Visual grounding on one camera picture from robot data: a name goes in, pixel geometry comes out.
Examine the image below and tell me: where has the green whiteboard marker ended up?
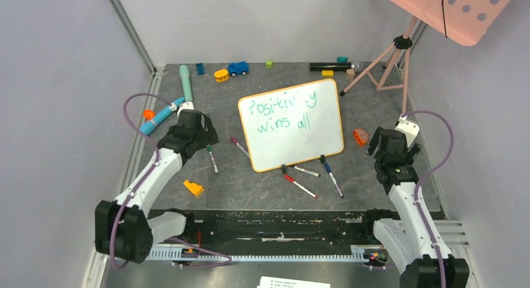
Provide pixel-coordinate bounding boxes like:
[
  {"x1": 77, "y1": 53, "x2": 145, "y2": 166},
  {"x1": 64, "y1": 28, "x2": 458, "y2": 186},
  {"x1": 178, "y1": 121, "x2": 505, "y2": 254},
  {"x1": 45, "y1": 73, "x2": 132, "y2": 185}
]
[{"x1": 207, "y1": 145, "x2": 219, "y2": 174}]

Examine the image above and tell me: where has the orange framed whiteboard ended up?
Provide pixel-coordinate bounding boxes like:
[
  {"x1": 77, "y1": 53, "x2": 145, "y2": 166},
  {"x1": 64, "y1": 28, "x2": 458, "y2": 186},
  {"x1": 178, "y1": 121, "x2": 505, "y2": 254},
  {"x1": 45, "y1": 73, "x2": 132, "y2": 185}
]
[{"x1": 237, "y1": 79, "x2": 344, "y2": 172}]

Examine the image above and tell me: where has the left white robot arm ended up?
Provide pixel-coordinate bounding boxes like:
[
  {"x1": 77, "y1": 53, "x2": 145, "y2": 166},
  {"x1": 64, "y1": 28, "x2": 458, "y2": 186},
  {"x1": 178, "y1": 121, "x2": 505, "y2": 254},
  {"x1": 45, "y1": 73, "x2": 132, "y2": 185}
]
[{"x1": 94, "y1": 109, "x2": 219, "y2": 264}]

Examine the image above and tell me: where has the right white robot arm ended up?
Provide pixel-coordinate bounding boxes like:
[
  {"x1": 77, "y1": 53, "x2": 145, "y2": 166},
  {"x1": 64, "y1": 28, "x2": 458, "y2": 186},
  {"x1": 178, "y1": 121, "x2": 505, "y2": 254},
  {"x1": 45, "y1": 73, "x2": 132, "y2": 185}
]
[{"x1": 361, "y1": 127, "x2": 471, "y2": 287}]

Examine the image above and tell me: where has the purple whiteboard marker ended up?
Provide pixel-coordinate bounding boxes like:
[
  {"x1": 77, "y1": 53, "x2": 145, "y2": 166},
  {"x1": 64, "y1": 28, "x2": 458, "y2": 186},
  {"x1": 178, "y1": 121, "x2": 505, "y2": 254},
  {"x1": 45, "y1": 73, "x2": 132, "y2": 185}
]
[{"x1": 230, "y1": 136, "x2": 250, "y2": 158}]

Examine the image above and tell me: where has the blue whiteboard marker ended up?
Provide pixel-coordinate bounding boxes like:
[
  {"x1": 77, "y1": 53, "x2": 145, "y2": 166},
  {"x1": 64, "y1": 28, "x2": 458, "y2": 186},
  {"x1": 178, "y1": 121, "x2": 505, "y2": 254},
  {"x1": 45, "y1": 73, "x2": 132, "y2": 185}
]
[{"x1": 323, "y1": 162, "x2": 344, "y2": 198}]

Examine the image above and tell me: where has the black whiteboard marker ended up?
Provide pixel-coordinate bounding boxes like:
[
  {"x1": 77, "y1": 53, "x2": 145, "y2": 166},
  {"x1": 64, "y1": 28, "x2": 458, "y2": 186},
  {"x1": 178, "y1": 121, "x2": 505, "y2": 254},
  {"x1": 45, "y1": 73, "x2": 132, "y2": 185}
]
[{"x1": 288, "y1": 165, "x2": 321, "y2": 177}]

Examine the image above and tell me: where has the red whiteboard marker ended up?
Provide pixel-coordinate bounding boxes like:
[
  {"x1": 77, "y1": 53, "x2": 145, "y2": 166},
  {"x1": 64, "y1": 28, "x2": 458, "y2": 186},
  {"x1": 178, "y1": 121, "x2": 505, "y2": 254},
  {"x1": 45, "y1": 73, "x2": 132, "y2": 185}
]
[{"x1": 283, "y1": 174, "x2": 318, "y2": 199}]

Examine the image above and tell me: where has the orange toy piece right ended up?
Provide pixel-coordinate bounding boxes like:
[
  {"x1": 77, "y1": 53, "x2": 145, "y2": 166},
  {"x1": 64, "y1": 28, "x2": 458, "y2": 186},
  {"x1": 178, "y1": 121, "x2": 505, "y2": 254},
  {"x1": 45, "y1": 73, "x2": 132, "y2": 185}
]
[{"x1": 352, "y1": 128, "x2": 369, "y2": 147}]

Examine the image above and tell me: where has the blue toy marker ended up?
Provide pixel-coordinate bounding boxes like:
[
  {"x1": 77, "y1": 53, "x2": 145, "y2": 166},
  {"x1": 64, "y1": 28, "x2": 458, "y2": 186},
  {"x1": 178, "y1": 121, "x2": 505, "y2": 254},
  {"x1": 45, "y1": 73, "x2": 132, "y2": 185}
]
[{"x1": 139, "y1": 97, "x2": 185, "y2": 136}]

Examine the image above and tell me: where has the small orange toy piece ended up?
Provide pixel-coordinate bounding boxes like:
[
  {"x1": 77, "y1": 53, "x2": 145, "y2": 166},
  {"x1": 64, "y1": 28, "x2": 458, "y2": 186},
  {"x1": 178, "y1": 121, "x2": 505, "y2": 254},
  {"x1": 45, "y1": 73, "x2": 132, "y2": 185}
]
[{"x1": 142, "y1": 109, "x2": 156, "y2": 121}]

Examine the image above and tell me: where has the orange wedge block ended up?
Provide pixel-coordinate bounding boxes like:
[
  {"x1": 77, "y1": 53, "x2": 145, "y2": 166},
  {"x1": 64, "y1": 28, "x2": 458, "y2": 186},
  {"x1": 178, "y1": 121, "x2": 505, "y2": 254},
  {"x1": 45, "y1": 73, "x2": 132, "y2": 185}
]
[{"x1": 183, "y1": 180, "x2": 204, "y2": 197}]

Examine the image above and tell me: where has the yellow oval toy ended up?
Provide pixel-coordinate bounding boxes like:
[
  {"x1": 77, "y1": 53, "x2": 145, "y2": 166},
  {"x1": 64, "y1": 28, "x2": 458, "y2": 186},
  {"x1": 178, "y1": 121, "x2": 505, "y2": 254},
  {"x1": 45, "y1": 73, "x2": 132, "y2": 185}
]
[{"x1": 214, "y1": 69, "x2": 230, "y2": 82}]

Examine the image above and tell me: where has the mint green toy microphone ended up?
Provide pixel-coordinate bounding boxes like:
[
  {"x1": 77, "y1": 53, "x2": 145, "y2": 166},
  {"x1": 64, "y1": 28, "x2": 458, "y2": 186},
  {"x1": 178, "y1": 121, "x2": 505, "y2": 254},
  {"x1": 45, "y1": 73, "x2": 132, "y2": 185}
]
[{"x1": 179, "y1": 65, "x2": 193, "y2": 102}]

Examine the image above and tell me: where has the dark blue block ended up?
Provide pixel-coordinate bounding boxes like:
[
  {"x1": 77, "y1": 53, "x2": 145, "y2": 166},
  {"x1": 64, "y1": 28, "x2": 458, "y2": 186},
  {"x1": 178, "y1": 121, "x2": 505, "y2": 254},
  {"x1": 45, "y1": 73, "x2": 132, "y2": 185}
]
[{"x1": 196, "y1": 63, "x2": 206, "y2": 76}]

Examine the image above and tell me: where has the blue toy car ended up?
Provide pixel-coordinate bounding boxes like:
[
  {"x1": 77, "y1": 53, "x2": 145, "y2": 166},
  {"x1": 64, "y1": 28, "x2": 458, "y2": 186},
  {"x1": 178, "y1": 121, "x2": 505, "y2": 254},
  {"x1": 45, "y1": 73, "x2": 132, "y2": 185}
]
[{"x1": 227, "y1": 61, "x2": 249, "y2": 77}]

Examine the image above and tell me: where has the beige wooden cube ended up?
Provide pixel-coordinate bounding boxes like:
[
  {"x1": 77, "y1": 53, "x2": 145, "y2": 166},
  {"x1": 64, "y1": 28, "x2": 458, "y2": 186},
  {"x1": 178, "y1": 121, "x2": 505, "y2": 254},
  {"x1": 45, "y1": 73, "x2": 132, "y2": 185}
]
[{"x1": 345, "y1": 69, "x2": 356, "y2": 79}]

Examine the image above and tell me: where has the yellow block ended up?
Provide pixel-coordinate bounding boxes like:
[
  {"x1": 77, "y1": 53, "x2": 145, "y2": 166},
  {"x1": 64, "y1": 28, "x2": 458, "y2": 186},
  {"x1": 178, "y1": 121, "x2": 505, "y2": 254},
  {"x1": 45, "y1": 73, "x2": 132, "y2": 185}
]
[{"x1": 321, "y1": 70, "x2": 334, "y2": 77}]

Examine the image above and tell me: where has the teal block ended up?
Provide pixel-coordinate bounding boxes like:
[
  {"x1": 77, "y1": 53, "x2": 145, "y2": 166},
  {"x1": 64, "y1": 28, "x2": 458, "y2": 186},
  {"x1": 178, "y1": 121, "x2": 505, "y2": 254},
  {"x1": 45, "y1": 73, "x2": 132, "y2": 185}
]
[{"x1": 336, "y1": 56, "x2": 348, "y2": 63}]

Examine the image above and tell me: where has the pink tripod stand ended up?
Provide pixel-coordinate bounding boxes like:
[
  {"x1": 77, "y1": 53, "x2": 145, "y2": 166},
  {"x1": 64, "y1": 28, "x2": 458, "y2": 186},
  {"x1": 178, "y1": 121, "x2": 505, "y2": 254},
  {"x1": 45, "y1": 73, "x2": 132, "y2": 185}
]
[{"x1": 339, "y1": 16, "x2": 419, "y2": 113}]

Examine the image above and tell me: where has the pink perforated panel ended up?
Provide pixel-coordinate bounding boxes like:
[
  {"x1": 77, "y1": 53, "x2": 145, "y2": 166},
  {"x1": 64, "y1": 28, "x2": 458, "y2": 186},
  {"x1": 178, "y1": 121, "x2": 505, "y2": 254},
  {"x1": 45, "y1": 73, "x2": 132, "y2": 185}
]
[{"x1": 389, "y1": 0, "x2": 511, "y2": 46}]

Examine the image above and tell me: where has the white paper sheet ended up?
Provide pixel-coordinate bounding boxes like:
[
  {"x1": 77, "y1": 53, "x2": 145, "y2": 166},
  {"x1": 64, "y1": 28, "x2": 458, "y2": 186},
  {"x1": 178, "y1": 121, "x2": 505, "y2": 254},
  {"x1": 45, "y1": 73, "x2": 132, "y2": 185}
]
[{"x1": 257, "y1": 276, "x2": 331, "y2": 288}]

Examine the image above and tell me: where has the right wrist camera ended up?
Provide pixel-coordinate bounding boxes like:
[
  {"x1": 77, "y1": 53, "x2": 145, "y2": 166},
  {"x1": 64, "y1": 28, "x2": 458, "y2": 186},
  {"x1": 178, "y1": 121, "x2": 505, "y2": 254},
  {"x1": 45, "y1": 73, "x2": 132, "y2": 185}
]
[{"x1": 394, "y1": 114, "x2": 419, "y2": 148}]

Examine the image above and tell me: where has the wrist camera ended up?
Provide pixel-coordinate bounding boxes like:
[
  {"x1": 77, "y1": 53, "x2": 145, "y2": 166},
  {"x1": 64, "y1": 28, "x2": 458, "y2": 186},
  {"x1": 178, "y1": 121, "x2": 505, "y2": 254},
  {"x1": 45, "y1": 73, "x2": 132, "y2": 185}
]
[
  {"x1": 177, "y1": 101, "x2": 194, "y2": 116},
  {"x1": 394, "y1": 114, "x2": 419, "y2": 148}
]

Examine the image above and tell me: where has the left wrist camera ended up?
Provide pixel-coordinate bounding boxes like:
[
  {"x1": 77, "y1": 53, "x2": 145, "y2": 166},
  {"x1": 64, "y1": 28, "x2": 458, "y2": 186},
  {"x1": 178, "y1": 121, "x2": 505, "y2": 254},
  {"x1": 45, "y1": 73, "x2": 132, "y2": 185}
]
[{"x1": 177, "y1": 101, "x2": 194, "y2": 116}]

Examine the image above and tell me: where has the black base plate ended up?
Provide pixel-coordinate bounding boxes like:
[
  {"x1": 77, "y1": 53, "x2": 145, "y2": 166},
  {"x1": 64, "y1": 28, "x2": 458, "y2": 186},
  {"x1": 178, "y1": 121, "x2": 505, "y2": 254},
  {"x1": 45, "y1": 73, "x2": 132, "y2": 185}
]
[{"x1": 151, "y1": 209, "x2": 403, "y2": 256}]

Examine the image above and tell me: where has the grey slotted cable duct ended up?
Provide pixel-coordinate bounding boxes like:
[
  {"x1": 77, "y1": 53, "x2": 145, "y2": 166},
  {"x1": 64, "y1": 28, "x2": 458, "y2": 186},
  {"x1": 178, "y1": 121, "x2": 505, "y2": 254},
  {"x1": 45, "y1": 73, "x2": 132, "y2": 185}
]
[{"x1": 145, "y1": 244, "x2": 376, "y2": 263}]

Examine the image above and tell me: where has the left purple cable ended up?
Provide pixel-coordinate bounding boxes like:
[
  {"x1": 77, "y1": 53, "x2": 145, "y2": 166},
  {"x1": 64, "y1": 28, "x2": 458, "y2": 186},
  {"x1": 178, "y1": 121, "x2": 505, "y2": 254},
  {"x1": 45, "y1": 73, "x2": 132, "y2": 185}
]
[{"x1": 108, "y1": 93, "x2": 233, "y2": 271}]

